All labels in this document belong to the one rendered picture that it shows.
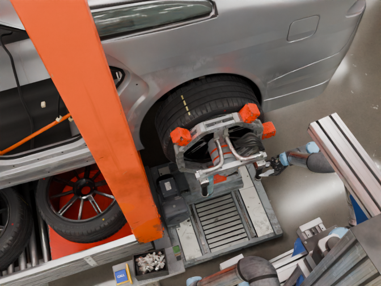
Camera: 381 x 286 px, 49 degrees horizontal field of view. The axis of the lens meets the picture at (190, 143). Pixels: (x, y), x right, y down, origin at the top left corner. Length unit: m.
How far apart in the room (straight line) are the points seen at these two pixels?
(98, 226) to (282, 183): 1.48
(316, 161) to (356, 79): 2.14
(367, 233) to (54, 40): 0.94
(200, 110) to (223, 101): 0.13
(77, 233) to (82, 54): 1.80
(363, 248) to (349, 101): 2.89
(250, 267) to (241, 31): 1.11
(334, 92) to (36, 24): 3.20
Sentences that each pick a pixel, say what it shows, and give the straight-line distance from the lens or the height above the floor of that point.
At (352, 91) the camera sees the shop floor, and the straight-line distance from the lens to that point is 4.04.
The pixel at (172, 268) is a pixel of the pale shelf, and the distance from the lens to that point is 2.71.
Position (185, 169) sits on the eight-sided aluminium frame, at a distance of 2.61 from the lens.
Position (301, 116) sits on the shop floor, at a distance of 3.77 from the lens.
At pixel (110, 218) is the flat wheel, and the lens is 2.81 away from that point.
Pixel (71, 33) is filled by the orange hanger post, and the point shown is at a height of 2.31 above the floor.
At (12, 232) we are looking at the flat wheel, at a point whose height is 0.50.
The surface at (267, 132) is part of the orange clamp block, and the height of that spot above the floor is 0.88.
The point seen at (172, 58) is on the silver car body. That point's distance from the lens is 2.10.
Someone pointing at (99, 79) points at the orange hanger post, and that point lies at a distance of 1.29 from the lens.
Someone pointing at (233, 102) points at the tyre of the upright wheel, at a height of 1.16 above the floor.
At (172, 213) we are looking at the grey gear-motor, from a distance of 2.87.
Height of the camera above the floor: 3.08
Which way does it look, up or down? 60 degrees down
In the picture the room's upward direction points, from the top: 6 degrees counter-clockwise
